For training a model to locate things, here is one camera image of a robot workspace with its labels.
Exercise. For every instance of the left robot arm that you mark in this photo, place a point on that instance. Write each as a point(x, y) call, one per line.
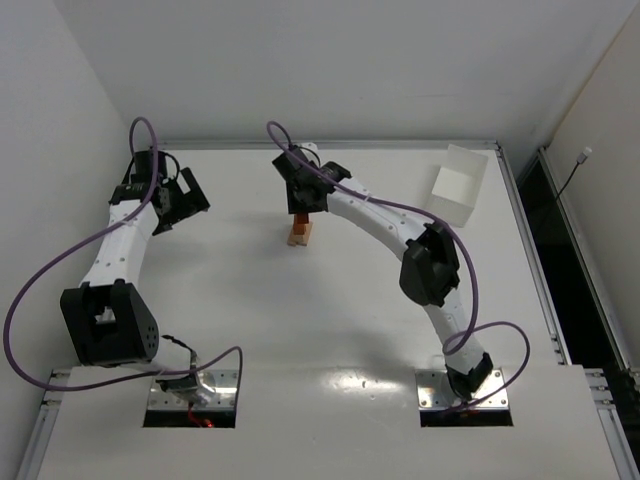
point(109, 323)

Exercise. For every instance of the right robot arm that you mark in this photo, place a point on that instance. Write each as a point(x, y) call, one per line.
point(436, 271)

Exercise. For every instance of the metal base plate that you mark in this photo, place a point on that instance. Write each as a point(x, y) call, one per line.
point(435, 393)
point(220, 390)

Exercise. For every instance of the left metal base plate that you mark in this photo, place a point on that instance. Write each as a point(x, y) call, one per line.
point(220, 390)

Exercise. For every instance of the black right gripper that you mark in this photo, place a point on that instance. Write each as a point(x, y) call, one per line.
point(305, 204)

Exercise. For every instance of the dark brown wood cube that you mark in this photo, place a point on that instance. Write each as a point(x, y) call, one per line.
point(301, 218)

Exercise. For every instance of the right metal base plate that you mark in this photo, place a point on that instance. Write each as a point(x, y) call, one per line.
point(435, 393)

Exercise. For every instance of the light long wood block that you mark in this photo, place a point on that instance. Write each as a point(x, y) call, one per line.
point(304, 237)
point(293, 238)

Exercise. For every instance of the aluminium table frame rail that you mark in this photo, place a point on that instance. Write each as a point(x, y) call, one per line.
point(333, 145)

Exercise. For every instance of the white storage box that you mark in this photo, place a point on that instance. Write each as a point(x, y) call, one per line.
point(457, 185)

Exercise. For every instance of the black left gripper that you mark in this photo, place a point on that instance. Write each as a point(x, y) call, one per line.
point(176, 209)

